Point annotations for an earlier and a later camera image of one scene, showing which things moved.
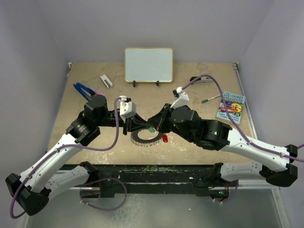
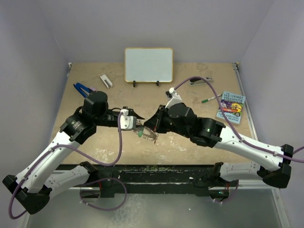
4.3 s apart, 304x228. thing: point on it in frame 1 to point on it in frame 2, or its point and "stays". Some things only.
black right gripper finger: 156,119 stays
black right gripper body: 167,125 stays
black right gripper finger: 155,124 stays
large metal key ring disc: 137,140 to 155,135
